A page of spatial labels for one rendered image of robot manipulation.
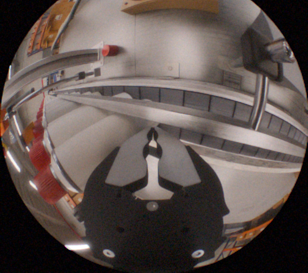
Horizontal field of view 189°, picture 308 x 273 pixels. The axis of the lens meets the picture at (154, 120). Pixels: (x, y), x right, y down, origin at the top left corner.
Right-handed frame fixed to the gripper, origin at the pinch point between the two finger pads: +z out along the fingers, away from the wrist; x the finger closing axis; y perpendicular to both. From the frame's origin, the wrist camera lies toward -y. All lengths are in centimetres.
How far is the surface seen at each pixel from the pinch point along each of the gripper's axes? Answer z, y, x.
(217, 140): 0.5, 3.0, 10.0
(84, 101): 2.9, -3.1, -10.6
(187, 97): 3.5, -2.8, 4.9
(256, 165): -6.3, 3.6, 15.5
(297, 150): -11.7, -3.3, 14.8
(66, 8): 70, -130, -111
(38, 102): 324, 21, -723
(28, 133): -4.9, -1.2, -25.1
